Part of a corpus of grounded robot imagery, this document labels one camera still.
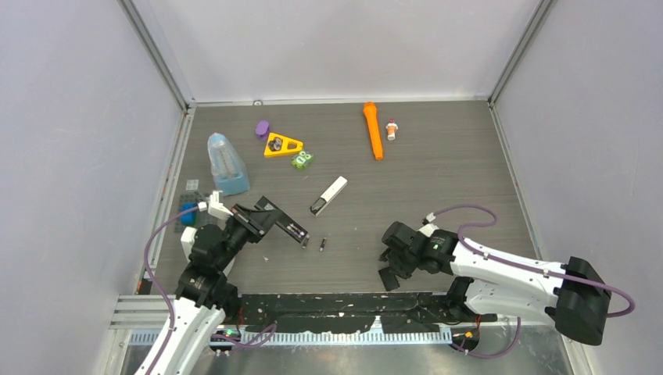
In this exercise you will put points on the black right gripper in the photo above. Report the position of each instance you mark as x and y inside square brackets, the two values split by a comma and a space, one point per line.
[398, 268]

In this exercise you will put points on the white rectangular thermometer device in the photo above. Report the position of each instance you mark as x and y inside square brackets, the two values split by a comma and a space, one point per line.
[328, 196]

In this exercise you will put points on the black remote battery cover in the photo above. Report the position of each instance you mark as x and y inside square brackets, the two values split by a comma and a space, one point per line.
[388, 279]

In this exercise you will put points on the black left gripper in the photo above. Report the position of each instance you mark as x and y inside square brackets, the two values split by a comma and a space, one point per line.
[256, 222]

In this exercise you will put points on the black remote control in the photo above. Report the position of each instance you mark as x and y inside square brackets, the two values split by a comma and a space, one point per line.
[285, 220]

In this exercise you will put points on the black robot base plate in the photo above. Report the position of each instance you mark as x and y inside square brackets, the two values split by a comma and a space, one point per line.
[349, 313]

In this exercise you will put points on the green owl toy block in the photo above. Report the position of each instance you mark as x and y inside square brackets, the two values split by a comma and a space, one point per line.
[302, 159]

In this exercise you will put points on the purple cylinder toy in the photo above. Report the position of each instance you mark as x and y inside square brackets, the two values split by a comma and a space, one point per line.
[263, 130]

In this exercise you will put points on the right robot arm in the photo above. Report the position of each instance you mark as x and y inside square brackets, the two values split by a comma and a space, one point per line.
[486, 281]

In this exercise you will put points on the yellow triangle shape toy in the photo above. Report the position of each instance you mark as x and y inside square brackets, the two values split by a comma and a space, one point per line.
[290, 146]

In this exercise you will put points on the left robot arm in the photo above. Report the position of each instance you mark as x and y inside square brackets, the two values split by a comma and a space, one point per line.
[204, 298]

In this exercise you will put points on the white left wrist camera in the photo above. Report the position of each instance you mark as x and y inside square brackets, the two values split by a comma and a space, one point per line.
[214, 206]

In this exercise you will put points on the grey lego baseplate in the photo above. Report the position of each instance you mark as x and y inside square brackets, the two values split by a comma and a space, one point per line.
[192, 196]

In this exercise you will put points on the blue transparent plastic container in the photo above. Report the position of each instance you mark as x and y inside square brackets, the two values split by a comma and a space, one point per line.
[228, 170]

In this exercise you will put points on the blue lego brick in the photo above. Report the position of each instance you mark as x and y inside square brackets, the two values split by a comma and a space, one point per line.
[190, 213]

